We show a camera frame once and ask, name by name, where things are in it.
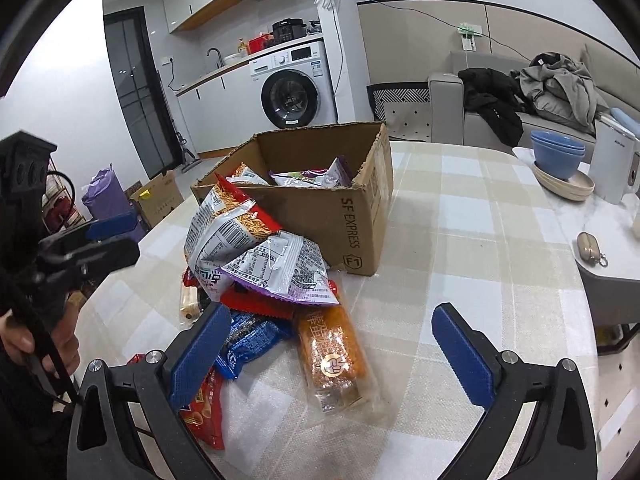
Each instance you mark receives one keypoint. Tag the blue snack packet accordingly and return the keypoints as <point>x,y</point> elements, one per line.
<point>250,340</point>

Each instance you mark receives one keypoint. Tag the white electric kettle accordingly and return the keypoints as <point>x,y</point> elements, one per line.
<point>612,160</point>

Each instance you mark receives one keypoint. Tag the small sausage stick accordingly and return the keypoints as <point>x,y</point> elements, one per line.
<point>188,302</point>

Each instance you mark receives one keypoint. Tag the white washing machine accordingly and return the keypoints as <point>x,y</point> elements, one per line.
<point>295,85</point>

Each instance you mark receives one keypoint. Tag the stick vacuum cleaner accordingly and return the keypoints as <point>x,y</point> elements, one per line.
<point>186,155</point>

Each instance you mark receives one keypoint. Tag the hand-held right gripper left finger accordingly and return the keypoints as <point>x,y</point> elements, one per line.
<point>200,355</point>

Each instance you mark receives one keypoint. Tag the brown cardboard box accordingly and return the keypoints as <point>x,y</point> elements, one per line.
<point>365,220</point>

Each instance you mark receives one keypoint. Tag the person's left hand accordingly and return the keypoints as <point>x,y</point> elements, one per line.
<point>17,342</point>

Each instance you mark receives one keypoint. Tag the red biscuit packet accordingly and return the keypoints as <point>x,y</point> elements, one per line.
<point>202,415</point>

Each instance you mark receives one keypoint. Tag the metal storage rack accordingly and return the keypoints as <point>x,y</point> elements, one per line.
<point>62,200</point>

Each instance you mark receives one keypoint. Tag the white kitchen counter cabinet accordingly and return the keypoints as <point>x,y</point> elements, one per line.
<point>220,110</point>

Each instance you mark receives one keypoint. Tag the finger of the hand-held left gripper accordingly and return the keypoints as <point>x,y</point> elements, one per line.
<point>105,256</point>
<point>112,225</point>

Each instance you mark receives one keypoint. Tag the yellow bottle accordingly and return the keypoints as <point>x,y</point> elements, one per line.
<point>243,47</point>

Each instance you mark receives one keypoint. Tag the blue bowl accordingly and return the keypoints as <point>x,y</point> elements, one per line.
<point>557,167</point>
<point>557,141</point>

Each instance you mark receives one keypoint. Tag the light blue folded cloth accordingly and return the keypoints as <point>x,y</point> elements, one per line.
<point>627,120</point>

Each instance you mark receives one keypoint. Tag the small orange noodle packet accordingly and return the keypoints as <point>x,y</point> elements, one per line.
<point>247,175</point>

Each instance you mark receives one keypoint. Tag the purple silver snack packet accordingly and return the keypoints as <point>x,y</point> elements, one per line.
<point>285,270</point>

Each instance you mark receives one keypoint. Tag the flat red snack packet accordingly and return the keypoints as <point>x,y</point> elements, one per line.
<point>250,307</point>

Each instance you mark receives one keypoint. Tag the cardboard box with yellow label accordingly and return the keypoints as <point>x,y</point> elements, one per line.
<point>160,200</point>

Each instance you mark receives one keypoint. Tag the kitchen faucet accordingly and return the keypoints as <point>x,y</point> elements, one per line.
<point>215,57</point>

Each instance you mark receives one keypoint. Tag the purple green snack packet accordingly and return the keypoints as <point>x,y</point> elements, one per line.
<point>310,176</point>

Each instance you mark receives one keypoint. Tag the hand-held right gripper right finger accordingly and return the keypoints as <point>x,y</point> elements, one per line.
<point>465,360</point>

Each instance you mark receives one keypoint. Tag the orange cake bar packet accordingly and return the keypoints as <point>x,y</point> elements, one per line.
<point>332,355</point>

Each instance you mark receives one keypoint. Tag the silver orange noodle snack packet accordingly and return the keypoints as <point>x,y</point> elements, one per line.
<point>225,220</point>

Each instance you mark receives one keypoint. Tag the white wall power strip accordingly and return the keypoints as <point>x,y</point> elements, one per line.
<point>470,35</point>

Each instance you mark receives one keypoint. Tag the red box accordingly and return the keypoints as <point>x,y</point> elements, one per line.
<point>260,43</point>

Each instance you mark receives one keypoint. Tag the black chair with patterned cushion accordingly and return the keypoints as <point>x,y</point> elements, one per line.
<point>405,110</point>

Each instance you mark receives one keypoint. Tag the person's left forearm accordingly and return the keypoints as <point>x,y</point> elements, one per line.
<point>25,435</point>

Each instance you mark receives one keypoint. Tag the black jacket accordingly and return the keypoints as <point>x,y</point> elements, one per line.
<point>492,100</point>

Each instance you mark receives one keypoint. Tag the purple bag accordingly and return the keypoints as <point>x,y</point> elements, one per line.
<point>107,200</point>

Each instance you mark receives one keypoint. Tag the grey sofa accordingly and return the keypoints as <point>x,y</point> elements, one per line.
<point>550,125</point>

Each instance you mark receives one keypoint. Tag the black pressure cooker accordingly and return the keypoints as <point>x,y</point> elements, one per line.
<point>289,31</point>

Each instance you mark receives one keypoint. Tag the grey clothes pile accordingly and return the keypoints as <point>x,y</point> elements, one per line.
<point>565,90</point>

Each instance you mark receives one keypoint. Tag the beige plate stack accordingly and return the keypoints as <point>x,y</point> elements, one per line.
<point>565,187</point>

